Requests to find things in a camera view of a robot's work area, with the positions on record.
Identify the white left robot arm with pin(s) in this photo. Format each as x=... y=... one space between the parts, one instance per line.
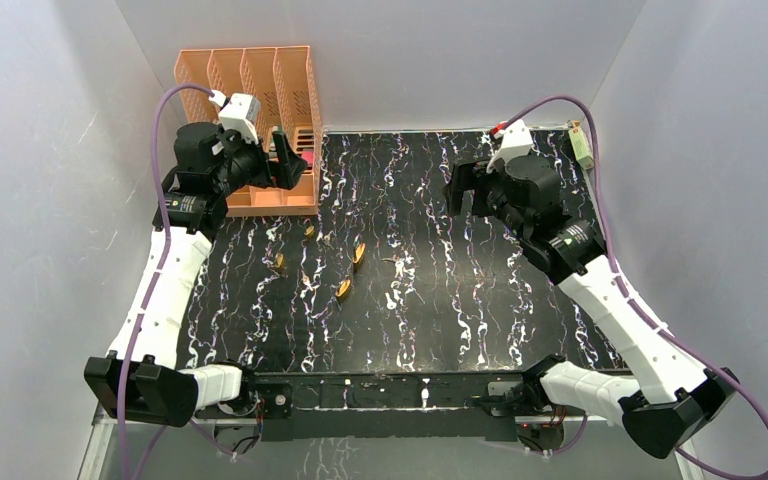
x=138 y=378

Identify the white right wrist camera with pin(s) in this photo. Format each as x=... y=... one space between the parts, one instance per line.
x=516 y=140

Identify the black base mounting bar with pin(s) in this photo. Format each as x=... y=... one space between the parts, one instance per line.
x=492 y=405

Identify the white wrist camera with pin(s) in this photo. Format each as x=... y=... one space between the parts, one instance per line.
x=516 y=140
x=238 y=112

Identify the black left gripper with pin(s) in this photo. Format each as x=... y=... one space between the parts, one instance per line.
x=278 y=162

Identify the orange plastic file organizer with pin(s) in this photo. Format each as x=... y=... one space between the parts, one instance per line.
x=282 y=79

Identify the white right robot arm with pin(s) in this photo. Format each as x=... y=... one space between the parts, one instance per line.
x=668 y=396

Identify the large brass padlock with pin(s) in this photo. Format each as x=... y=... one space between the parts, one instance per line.
x=358 y=256

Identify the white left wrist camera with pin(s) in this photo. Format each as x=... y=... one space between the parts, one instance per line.
x=238 y=112

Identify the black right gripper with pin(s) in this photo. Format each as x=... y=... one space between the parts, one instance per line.
x=466 y=177

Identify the pale green eraser box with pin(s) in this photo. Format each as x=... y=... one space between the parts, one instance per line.
x=581 y=146

